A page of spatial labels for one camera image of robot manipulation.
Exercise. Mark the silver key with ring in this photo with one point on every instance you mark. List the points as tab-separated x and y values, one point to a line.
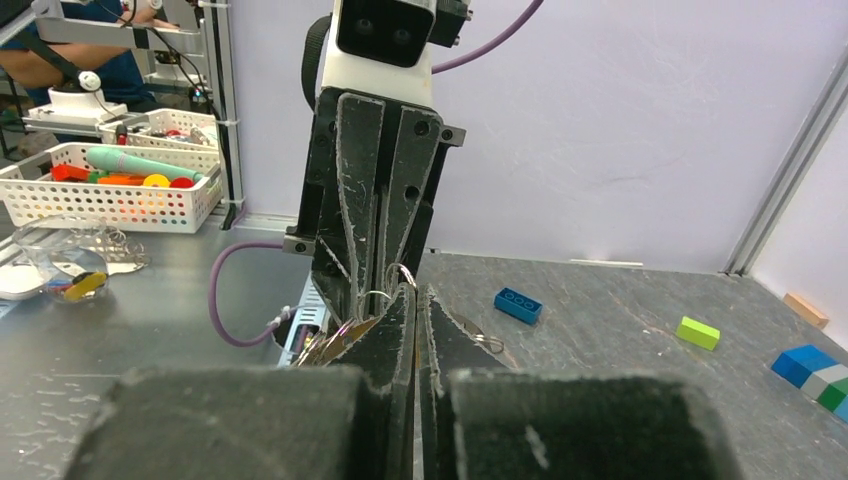
491	343

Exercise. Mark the blue grey green brick stack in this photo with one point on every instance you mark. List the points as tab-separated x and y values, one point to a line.
816	374

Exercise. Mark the tan wooden block at wall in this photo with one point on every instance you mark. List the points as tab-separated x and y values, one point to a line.
806	310

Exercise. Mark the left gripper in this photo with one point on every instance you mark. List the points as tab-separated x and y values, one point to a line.
373	170

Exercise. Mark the dark blue flat brick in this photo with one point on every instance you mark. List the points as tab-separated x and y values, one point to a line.
518	306

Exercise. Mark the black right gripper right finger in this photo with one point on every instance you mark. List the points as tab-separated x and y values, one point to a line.
481	420

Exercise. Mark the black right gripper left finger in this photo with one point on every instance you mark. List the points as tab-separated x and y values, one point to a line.
351	419

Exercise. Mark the lime green block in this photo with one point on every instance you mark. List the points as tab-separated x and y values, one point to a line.
698	333

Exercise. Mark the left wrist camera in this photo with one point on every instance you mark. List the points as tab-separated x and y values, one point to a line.
382	48

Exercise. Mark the white perforated basket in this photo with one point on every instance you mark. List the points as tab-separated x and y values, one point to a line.
29	191

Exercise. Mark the perforated metal ring plate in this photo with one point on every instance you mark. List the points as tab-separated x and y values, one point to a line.
326	348

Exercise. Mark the clear plastic bowl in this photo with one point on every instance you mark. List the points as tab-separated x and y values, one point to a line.
62	248

